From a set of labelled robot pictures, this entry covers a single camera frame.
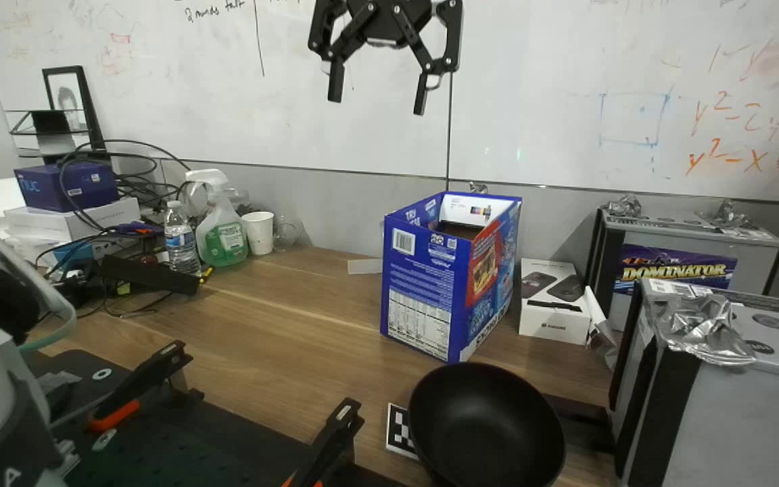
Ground grey battery near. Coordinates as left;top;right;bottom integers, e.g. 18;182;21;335
608;281;779;487

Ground white small product box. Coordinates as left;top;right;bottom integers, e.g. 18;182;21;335
516;260;607;346

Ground crumpled foil sheet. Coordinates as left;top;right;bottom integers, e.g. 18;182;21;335
641;278;754;367

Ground black power strip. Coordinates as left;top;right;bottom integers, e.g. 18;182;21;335
98;254;201;296

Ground grey Dominator battery far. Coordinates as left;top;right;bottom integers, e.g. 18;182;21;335
585;209;779;331

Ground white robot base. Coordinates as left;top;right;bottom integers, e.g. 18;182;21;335
0;237;78;487

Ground orange black clamp right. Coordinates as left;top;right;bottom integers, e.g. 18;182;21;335
282;398;365;487

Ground orange black clamp left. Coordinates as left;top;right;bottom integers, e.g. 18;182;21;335
89;342;191;434

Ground green spray bottle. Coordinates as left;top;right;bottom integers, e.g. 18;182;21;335
187;170;250;267

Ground blue carton box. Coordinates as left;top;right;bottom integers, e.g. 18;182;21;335
379;193;523;362

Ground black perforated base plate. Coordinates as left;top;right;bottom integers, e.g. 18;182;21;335
21;350;411;487

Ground orange black clamp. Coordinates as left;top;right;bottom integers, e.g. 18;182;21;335
282;398;365;487
89;342;191;434

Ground black picture frame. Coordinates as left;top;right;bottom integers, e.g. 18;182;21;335
43;66;106;148

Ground clear water bottle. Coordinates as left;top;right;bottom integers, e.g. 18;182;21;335
164;199;201;274

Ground black bowl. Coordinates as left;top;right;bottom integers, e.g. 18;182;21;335
408;362;565;487

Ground dark blue box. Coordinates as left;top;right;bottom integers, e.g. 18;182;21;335
13;159;120;210

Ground black white fiducial marker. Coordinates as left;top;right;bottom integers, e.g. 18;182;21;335
385;404;417;461

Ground white paper cup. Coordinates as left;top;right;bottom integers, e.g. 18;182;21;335
242;210;275;256

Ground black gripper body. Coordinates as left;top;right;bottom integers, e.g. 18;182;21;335
308;0;462;76

